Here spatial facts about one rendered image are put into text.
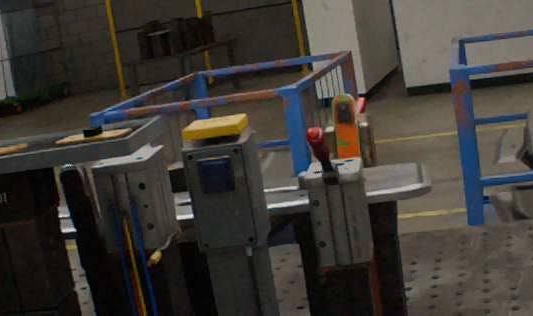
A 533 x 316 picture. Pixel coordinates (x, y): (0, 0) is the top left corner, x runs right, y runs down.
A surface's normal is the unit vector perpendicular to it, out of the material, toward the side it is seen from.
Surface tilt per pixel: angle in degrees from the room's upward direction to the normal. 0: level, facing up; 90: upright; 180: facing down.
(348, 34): 90
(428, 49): 90
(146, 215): 90
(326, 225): 90
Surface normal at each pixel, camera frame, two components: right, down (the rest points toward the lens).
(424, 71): -0.22, 0.22
